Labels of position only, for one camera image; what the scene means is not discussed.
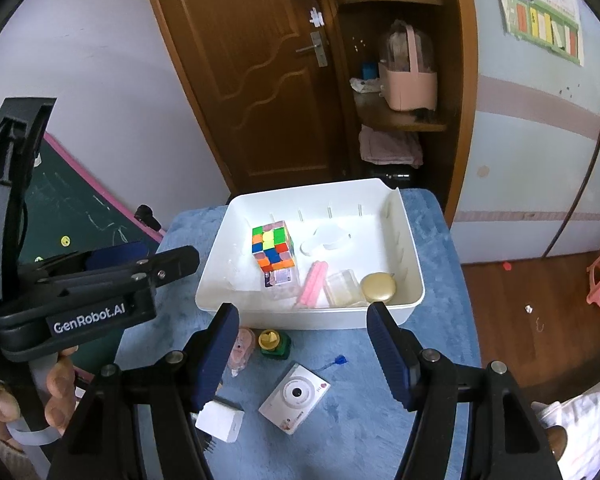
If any pink pen case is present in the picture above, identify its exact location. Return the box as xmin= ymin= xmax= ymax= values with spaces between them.
xmin=293 ymin=259 xmax=329 ymax=309

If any brown wooden door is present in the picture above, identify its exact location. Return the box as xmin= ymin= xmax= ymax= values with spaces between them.
xmin=137 ymin=0 xmax=353 ymax=196

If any white patterned quilt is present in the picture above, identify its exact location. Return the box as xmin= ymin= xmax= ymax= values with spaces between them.
xmin=530 ymin=367 xmax=600 ymax=480

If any white oval plastic piece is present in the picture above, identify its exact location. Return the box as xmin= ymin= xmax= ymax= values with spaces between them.
xmin=299 ymin=225 xmax=353 ymax=257

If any white tissue packet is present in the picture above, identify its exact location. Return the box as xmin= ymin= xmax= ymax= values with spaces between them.
xmin=350 ymin=76 xmax=383 ymax=94

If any wall poster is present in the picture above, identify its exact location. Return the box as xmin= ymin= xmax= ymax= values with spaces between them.
xmin=490 ymin=0 xmax=584 ymax=66

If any green bottle with gold cap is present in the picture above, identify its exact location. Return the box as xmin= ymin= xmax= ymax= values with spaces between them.
xmin=257 ymin=329 xmax=292 ymax=361

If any blue plush table cover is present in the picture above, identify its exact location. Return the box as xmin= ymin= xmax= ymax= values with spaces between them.
xmin=115 ymin=187 xmax=482 ymax=480

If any pink basket with clear dome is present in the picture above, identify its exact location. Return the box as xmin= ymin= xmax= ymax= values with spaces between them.
xmin=378 ymin=20 xmax=439 ymax=112

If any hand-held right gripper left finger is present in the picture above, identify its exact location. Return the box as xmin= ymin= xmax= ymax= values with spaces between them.
xmin=47 ymin=302 xmax=241 ymax=480

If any pale blue wardrobe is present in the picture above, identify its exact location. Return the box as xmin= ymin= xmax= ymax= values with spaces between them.
xmin=445 ymin=0 xmax=600 ymax=266

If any green chalkboard with pink frame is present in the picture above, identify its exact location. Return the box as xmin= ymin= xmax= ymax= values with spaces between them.
xmin=17 ymin=132 xmax=167 ymax=378

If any person's left hand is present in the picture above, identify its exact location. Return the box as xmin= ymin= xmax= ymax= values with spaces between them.
xmin=0 ymin=347 xmax=79 ymax=453

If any gold round compact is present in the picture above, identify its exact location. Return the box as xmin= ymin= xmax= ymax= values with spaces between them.
xmin=360 ymin=271 xmax=397 ymax=305

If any wooden corner shelf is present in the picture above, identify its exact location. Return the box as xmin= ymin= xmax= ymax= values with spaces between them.
xmin=330 ymin=0 xmax=481 ymax=226

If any black easel knob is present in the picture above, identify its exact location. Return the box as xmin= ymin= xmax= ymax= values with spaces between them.
xmin=134 ymin=204 xmax=162 ymax=231

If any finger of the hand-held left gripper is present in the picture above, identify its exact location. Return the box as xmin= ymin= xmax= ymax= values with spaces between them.
xmin=37 ymin=246 xmax=200 ymax=293
xmin=20 ymin=241 xmax=149 ymax=273

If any pink tape dispenser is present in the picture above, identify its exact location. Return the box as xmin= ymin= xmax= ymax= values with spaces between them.
xmin=227 ymin=326 xmax=257 ymax=378

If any pink folded towel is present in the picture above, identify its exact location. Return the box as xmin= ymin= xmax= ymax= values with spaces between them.
xmin=358 ymin=125 xmax=424 ymax=168

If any white charger cube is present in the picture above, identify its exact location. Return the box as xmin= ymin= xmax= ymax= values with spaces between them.
xmin=195 ymin=396 xmax=246 ymax=443

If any metal door handle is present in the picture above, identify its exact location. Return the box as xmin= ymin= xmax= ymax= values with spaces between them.
xmin=295 ymin=30 xmax=329 ymax=67

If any white plastic bin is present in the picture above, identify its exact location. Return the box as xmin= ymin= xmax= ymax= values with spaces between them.
xmin=195 ymin=177 xmax=426 ymax=331

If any small clear box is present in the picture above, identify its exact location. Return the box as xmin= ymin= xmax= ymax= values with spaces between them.
xmin=325 ymin=269 xmax=370 ymax=308

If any colourful puzzle cube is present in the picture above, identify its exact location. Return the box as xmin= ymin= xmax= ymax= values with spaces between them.
xmin=251 ymin=220 xmax=297 ymax=273

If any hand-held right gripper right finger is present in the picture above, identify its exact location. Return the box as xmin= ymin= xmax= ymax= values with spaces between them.
xmin=366 ymin=301 xmax=563 ymax=480

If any white toy camera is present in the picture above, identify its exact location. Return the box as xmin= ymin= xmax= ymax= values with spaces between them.
xmin=258 ymin=362 xmax=331 ymax=436

